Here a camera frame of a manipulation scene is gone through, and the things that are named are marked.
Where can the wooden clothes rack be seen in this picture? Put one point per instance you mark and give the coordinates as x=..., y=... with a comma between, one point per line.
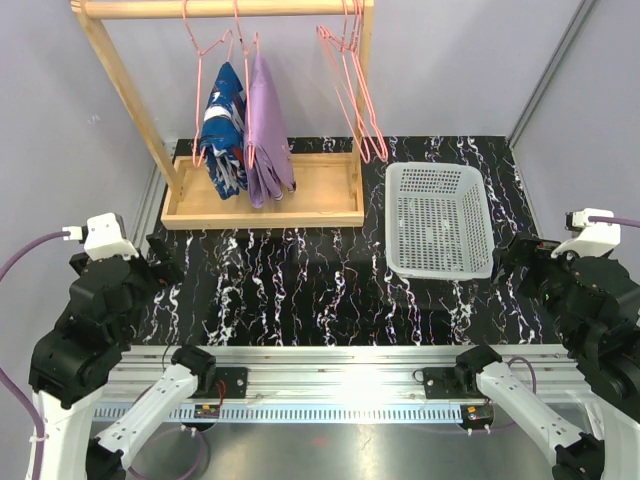
x=329, y=186

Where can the blue patterned trousers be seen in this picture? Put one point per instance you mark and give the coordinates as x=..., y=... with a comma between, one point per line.
x=221, y=142

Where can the pink hanger with blue trousers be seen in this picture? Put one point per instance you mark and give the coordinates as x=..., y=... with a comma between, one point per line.
x=227, y=37

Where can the black marble table mat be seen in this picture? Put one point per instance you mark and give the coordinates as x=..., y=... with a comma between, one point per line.
x=326, y=287

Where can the purple trousers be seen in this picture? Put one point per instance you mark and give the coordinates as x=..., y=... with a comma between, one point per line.
x=272, y=167

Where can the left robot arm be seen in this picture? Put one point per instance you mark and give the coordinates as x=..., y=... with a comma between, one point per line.
x=70, y=368

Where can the pink hanger with purple trousers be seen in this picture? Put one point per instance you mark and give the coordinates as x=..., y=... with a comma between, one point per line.
x=246, y=50

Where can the aluminium mounting rail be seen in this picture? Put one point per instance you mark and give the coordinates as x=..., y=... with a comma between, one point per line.
x=336, y=384

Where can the pink empty wire hanger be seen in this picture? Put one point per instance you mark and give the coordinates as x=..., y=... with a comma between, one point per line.
x=345, y=95

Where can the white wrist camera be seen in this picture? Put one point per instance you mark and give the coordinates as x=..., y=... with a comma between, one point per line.
x=593, y=234
x=103, y=236

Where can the white plastic basket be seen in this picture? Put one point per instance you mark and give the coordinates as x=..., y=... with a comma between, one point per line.
x=437, y=222

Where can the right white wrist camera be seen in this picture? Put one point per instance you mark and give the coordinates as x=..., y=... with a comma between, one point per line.
x=593, y=234

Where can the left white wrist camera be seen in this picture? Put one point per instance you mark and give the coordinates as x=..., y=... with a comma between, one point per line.
x=103, y=236

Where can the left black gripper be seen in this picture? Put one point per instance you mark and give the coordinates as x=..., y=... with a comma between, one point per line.
x=167, y=271

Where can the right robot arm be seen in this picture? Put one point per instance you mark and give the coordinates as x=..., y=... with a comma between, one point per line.
x=594, y=304

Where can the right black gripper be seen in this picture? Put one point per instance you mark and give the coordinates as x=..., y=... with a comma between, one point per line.
x=523, y=250

